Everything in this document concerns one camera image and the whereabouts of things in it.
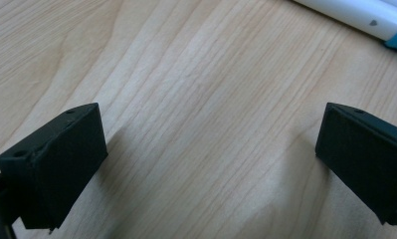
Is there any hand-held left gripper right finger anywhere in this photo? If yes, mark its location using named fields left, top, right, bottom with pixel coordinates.
left=314, top=102, right=397, bottom=227

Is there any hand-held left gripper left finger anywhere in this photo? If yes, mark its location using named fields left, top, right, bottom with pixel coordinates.
left=0, top=102, right=108, bottom=231

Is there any light blue cap marker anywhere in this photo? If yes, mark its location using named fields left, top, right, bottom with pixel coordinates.
left=292, top=0, right=397, bottom=56

